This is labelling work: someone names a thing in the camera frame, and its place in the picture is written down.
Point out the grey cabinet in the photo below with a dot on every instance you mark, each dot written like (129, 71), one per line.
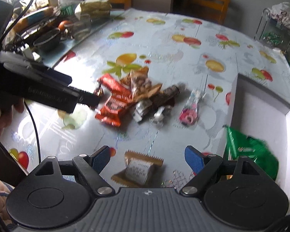
(157, 1)

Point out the white cardboard box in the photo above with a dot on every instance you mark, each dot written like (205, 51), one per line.
(258, 106)

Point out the dark brown snack bar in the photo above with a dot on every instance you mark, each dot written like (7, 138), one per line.
(165, 94)

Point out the green plastic basket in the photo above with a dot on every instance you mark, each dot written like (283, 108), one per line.
(67, 10)

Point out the brown nut snack packet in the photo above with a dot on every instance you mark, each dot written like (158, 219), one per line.
(140, 83)

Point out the person's patterned clothing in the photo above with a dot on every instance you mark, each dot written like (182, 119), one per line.
(0, 193)

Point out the golden cracker packet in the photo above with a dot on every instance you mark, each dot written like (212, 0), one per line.
(139, 169)

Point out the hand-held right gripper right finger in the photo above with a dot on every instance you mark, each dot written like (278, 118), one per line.
(194, 160)

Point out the white printed plastic bag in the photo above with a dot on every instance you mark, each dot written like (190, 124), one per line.
(284, 15)

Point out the pink candy packet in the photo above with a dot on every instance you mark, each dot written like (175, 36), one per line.
(190, 111)

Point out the green snack packet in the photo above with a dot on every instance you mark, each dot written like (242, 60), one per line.
(251, 149)

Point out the small white candy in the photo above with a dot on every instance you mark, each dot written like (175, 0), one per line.
(159, 116)

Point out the dark metal bowl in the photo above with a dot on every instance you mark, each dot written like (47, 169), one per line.
(47, 41)

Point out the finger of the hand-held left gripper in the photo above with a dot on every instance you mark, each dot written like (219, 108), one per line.
(58, 78)
(88, 100)

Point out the orange fruit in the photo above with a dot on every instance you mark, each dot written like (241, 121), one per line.
(64, 25)

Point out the small brown candy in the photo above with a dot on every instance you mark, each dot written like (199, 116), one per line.
(98, 91)

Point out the fruit print tablecloth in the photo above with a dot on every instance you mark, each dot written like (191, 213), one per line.
(164, 53)

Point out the clear glass cup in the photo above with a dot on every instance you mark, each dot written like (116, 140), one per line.
(82, 26)

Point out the green wrapped candies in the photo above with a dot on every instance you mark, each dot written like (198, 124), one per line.
(272, 38)

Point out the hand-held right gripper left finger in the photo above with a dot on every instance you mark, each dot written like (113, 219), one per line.
(102, 160)

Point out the yellow tissue pack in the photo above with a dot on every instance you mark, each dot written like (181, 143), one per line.
(95, 8)

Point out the silver snack packet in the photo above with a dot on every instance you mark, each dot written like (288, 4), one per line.
(141, 110)

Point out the orange and blue packet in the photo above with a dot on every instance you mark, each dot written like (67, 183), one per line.
(35, 18)

